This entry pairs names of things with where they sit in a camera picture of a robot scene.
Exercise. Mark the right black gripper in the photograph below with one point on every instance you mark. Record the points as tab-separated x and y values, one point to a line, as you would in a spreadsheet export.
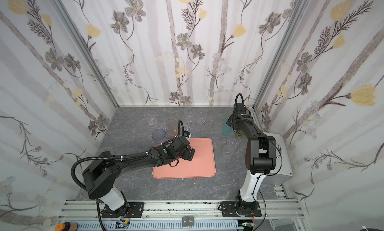
231	123

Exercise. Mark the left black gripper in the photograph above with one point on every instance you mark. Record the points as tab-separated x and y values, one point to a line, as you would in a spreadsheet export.
190	154

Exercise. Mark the tall blue plastic cup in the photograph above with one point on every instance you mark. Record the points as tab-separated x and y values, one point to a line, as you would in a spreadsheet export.
159	136

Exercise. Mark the tall teal plastic cup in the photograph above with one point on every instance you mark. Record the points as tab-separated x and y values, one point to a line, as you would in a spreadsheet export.
226	129

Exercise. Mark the clear faceted glass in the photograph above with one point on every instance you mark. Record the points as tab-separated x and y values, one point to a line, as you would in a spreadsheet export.
234	140
151	117
161	124

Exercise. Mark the pink plastic tray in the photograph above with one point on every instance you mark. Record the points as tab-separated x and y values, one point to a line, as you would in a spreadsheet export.
201	166

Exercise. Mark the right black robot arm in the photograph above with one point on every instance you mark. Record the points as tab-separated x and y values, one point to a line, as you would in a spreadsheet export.
260	159

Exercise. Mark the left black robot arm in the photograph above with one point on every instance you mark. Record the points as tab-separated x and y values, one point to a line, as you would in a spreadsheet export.
97	174

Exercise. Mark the small green object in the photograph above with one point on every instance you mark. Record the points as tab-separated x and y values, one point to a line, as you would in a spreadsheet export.
239	133

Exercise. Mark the small pink glass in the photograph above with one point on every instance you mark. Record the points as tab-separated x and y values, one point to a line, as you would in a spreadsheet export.
173	128

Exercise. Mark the frosted clear cup right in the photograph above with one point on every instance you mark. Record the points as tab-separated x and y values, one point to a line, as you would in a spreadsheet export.
228	151

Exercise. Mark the frosted dotted clear cup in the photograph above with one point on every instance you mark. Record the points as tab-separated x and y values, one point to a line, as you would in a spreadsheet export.
197	123

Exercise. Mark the grey metal case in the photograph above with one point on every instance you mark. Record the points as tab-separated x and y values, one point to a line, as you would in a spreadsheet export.
283	171

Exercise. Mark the clear plastic beaker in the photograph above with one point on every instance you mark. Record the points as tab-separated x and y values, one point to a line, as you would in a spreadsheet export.
276	223

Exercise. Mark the orange black bottle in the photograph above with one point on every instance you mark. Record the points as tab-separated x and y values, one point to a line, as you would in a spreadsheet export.
67	226

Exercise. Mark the aluminium mounting rail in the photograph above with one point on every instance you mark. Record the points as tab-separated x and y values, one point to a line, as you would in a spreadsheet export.
182	216

